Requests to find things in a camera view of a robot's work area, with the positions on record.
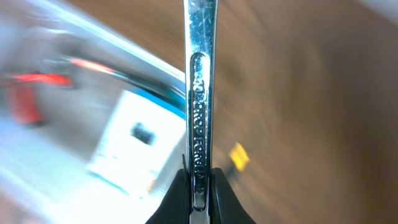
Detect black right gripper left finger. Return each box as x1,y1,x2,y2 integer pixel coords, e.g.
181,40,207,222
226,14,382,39
146,154,190,224

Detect clear plastic container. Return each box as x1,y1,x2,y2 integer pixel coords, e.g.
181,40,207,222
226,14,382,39
1,1,185,224

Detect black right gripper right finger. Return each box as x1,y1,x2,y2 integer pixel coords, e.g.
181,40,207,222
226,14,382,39
210,168,256,224

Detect black yellow screwdriver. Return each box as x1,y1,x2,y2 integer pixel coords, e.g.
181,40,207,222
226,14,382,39
224,142,250,180

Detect red handled pliers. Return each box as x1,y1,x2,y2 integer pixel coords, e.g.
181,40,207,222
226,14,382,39
1,72,74,126

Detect silver combination wrench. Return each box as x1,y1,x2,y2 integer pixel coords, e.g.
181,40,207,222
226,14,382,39
183,0,218,224

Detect blue white cardboard box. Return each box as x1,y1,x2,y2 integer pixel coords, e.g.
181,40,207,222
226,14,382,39
88,89,186,197

